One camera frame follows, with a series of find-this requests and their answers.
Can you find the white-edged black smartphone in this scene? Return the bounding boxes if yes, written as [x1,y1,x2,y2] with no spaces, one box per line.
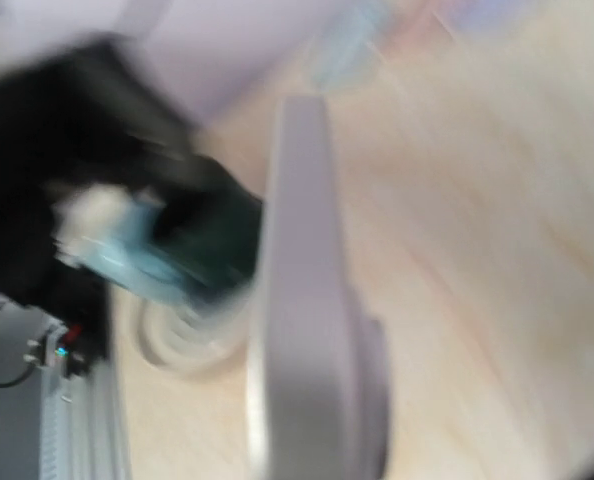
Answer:
[246,96,391,479]

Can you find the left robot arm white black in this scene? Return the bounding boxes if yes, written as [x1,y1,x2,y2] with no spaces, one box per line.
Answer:
[0,37,198,305]

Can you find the dark green mug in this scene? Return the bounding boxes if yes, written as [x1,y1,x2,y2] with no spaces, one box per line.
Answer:
[151,155,264,301]

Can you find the grey collapsible silicone bowl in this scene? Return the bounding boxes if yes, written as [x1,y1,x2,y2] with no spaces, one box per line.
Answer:
[131,288,254,378]

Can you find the light blue mug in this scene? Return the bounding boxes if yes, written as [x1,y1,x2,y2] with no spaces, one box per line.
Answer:
[56,184,185,305]

